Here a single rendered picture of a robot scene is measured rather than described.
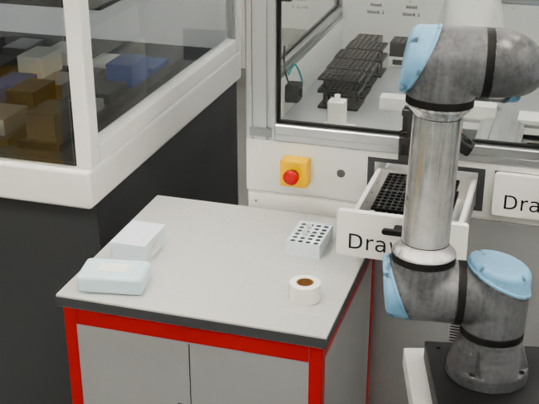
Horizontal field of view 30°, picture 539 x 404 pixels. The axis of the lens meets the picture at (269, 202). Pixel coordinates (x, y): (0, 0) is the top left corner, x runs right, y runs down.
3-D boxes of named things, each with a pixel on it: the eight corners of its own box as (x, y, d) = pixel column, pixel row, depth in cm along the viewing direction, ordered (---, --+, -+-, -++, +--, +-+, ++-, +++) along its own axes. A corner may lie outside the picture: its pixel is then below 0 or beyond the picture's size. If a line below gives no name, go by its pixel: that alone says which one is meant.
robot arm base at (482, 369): (540, 391, 183) (548, 344, 179) (460, 396, 180) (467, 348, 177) (508, 349, 197) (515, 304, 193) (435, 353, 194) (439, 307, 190)
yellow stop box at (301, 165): (305, 190, 257) (305, 163, 254) (278, 187, 259) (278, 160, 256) (310, 183, 261) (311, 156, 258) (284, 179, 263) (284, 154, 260)
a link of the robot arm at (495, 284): (529, 345, 179) (540, 276, 174) (453, 337, 180) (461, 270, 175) (521, 313, 190) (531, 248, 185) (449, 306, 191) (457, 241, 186)
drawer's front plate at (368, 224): (464, 271, 221) (468, 226, 216) (335, 254, 228) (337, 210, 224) (465, 268, 222) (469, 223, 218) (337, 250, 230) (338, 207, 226)
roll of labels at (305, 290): (322, 305, 219) (322, 289, 217) (289, 306, 218) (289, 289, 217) (319, 290, 225) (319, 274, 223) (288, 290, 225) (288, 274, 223)
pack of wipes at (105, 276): (151, 276, 231) (151, 259, 229) (142, 296, 222) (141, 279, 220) (88, 272, 232) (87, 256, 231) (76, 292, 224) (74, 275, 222)
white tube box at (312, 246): (319, 260, 238) (319, 245, 237) (285, 255, 241) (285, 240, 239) (332, 238, 249) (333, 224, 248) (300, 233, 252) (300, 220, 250)
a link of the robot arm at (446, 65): (461, 337, 180) (499, 34, 160) (377, 329, 181) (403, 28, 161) (457, 306, 191) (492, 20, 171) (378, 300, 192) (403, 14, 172)
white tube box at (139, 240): (145, 266, 236) (143, 246, 233) (111, 260, 238) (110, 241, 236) (166, 243, 247) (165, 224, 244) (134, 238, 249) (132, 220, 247)
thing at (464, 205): (458, 260, 222) (460, 236, 220) (345, 245, 229) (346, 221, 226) (478, 191, 257) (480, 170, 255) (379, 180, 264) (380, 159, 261)
